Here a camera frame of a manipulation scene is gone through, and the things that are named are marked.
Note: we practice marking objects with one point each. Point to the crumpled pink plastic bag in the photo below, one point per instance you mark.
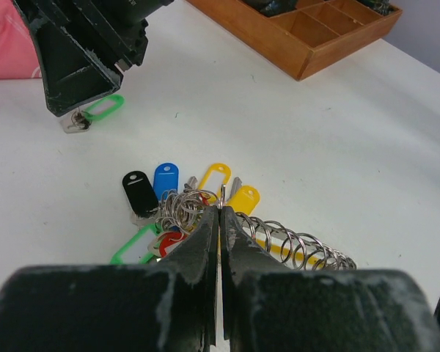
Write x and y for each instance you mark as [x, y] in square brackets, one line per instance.
[18, 59]

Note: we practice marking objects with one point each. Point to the black coiled item left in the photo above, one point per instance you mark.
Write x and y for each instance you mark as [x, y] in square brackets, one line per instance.
[270, 8]

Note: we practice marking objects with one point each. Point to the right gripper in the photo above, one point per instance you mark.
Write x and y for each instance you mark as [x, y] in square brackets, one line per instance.
[83, 47]

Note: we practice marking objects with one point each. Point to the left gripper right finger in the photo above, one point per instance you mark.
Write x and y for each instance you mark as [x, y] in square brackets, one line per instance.
[270, 307]

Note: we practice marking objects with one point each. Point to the wooden compartment tray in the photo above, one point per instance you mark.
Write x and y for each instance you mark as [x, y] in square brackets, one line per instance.
[308, 39]

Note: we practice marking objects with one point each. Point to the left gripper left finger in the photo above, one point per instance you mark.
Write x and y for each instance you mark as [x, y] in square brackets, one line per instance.
[166, 306]

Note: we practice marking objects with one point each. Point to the key with green tag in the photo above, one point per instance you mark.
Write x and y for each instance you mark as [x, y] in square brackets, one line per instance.
[81, 119]

